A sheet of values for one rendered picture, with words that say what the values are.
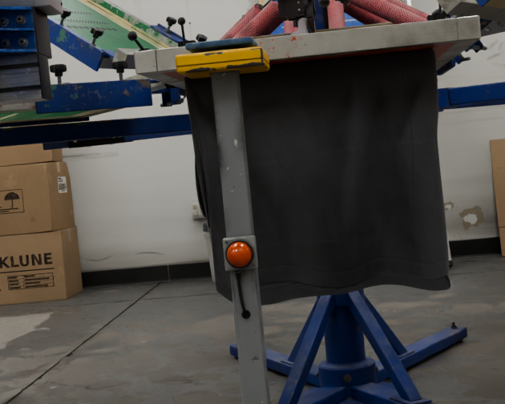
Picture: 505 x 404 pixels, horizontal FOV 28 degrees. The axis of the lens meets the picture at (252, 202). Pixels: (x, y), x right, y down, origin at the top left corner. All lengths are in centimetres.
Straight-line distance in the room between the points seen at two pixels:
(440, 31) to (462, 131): 477
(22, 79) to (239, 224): 69
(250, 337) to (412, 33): 57
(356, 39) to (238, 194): 36
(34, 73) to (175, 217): 455
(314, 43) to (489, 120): 483
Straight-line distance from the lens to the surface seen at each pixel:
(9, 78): 206
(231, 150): 152
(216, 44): 150
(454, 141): 647
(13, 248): 631
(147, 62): 174
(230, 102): 152
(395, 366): 297
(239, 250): 149
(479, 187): 650
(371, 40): 171
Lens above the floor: 81
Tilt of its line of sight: 3 degrees down
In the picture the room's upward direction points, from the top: 5 degrees counter-clockwise
